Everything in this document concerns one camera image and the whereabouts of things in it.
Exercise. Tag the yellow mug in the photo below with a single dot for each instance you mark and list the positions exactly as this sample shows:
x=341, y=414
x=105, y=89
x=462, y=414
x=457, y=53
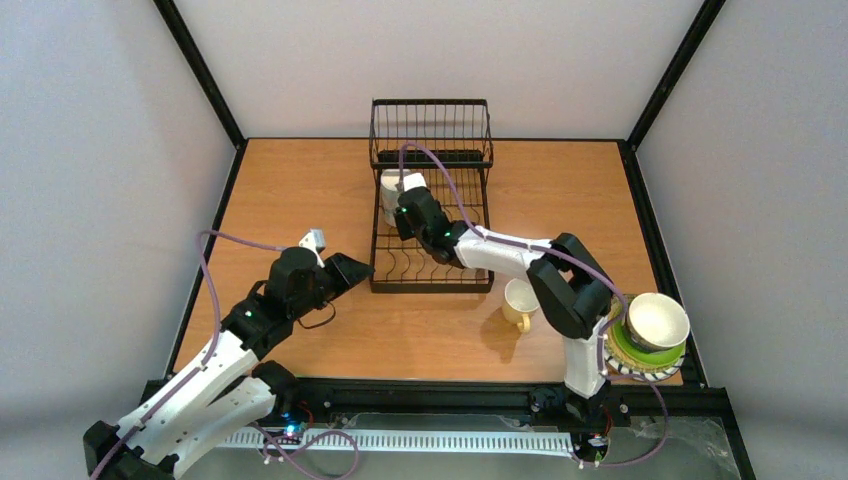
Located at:
x=519, y=304

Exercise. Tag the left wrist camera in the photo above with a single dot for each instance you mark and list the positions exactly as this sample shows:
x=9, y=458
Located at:
x=314, y=240

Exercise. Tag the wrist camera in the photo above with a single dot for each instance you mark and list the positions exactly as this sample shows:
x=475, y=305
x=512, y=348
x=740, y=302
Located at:
x=314, y=240
x=409, y=181

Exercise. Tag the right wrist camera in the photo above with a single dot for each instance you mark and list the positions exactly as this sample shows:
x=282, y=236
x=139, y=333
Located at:
x=409, y=181

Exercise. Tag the white slotted cable duct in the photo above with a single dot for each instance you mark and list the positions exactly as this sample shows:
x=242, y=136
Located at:
x=370, y=440

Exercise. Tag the black wire dish rack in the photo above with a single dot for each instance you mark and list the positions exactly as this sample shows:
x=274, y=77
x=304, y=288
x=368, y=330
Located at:
x=431, y=160

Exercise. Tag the black enclosure frame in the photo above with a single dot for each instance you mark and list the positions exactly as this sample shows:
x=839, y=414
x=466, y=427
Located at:
x=693, y=372

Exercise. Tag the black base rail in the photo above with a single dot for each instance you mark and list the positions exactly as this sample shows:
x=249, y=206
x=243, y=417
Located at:
x=535, y=404

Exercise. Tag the white bowl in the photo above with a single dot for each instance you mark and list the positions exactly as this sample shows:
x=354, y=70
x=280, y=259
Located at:
x=656, y=322

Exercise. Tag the white floral mug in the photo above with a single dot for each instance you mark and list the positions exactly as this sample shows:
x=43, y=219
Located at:
x=389, y=193

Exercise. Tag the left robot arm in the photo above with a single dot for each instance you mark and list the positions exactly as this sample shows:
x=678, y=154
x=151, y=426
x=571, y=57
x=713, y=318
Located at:
x=230, y=383

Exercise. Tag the green striped plate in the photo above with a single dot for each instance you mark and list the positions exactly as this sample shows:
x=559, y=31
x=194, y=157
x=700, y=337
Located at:
x=624, y=357

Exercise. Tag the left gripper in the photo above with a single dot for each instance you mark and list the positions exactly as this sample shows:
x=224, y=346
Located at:
x=337, y=272

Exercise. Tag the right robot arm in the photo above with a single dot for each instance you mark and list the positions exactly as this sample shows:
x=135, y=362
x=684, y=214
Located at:
x=574, y=293

